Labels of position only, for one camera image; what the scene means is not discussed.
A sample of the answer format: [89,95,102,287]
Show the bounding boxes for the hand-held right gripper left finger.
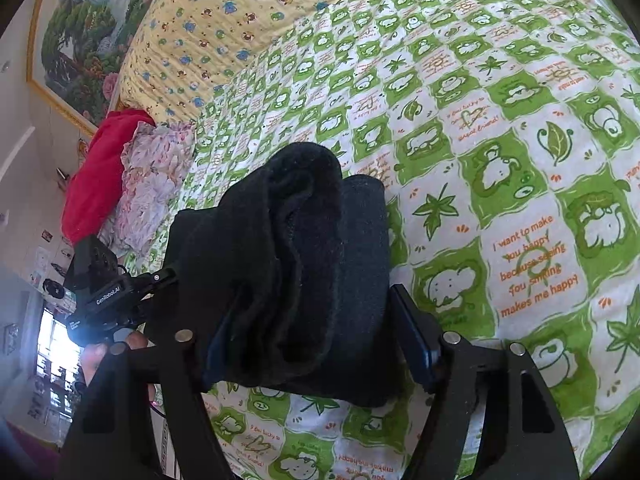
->
[57,329,236,480]

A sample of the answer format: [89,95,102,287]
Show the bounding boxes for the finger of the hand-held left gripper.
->
[132,267,178,306]

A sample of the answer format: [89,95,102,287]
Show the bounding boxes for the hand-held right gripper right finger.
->
[389,284,581,480]

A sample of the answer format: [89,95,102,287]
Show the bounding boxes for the black pants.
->
[145,141,393,408]

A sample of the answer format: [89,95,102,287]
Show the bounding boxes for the person's left hand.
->
[80,332,151,388]

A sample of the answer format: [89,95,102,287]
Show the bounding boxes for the bright window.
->
[36,304,85,413]

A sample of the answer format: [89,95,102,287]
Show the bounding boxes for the pink floral cloth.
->
[97,122,196,261]

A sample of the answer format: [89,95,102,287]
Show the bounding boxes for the red blanket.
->
[62,109,156,246]

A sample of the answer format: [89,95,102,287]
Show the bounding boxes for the green checked bed sheet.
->
[115,0,640,480]

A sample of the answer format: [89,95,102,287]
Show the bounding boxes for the framed landscape painting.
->
[27,0,171,136]

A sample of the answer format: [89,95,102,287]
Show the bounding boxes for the yellow patterned pillow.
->
[107,0,401,126]

